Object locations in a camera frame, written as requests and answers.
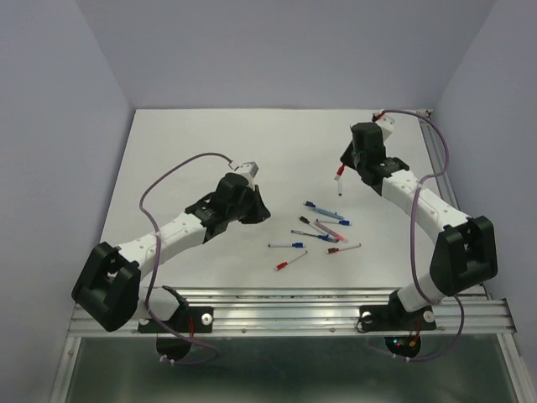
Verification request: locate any white pen dark red cap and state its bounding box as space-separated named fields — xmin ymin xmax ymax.
xmin=326 ymin=243 xmax=362 ymax=254

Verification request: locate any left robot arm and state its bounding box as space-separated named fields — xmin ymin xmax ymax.
xmin=71 ymin=163 xmax=270 ymax=332

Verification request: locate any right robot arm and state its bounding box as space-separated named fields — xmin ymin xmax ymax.
xmin=341 ymin=123 xmax=498 ymax=327

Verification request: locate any white pen blue cap lower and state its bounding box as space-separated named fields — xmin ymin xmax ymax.
xmin=268 ymin=242 xmax=305 ymax=249

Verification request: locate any light blue highlighter pen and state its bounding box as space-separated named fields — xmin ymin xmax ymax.
xmin=311 ymin=207 xmax=345 ymax=220

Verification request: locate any pink highlighter pen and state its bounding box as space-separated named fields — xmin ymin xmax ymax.
xmin=314 ymin=222 xmax=348 ymax=243

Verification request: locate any white marker black cap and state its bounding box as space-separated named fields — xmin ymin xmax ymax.
xmin=299 ymin=216 xmax=326 ymax=236

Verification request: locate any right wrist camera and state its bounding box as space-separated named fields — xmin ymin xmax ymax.
xmin=372 ymin=113 xmax=395 ymax=141

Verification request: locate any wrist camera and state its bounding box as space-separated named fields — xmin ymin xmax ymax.
xmin=228 ymin=160 xmax=258 ymax=180
xmin=372 ymin=113 xmax=395 ymax=141

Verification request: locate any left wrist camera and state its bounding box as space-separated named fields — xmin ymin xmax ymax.
xmin=228 ymin=160 xmax=258 ymax=180

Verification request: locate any aluminium right rail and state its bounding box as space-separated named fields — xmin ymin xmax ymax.
xmin=415 ymin=109 xmax=479 ymax=270

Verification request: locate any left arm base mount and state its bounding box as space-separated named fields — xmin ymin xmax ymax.
xmin=135 ymin=285 xmax=221 ymax=366

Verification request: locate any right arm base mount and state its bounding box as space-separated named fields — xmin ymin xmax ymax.
xmin=355 ymin=290 xmax=436 ymax=361

